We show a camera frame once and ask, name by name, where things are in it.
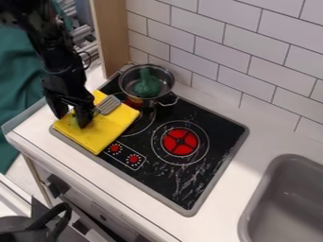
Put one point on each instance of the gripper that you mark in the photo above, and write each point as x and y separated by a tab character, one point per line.
64	82

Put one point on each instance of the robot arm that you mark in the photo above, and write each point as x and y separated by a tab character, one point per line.
44	28

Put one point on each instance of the yellow cloth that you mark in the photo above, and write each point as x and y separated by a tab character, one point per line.
105	126

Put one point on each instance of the toy stove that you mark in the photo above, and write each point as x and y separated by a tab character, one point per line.
181	148

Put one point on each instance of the green toy vegetable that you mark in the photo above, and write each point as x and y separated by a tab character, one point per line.
147	85

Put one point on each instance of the silver pot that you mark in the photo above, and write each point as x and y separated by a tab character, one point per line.
147	83

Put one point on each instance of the toy sink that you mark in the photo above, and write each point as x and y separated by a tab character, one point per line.
286	201

